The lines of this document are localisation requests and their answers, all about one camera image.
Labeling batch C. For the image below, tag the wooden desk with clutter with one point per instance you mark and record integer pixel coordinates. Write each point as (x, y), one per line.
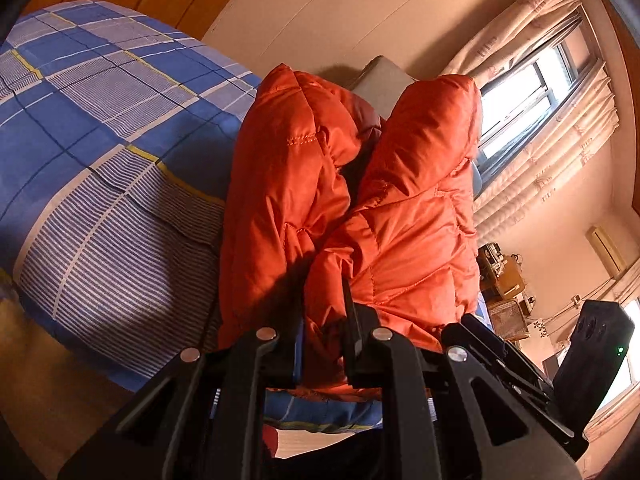
(501, 279)

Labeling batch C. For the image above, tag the beige patterned right curtain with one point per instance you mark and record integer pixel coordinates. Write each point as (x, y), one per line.
(570, 138)

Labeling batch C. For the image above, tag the bright window with frame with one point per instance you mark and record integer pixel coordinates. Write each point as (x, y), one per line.
(520, 102)

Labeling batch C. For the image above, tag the blue plaid bed sheet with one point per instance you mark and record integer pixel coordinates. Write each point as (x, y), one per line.
(117, 137)

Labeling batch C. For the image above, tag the wicker back wooden chair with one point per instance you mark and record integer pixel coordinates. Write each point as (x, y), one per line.
(508, 320)

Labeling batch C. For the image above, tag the orange down puffer jacket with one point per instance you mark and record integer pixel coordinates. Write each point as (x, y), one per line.
(330, 202)

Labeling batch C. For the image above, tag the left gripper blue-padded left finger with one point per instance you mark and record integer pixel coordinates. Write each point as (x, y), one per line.
(199, 417)

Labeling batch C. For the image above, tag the wall air conditioner unit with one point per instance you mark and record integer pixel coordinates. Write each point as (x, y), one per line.
(607, 251)

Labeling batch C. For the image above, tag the beige patterned left curtain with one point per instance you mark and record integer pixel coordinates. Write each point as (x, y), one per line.
(509, 37)

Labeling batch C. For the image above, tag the beige patterned curtain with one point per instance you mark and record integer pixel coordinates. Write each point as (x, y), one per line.
(509, 37)
(570, 138)

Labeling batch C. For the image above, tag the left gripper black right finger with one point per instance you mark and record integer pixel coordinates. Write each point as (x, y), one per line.
(477, 410)

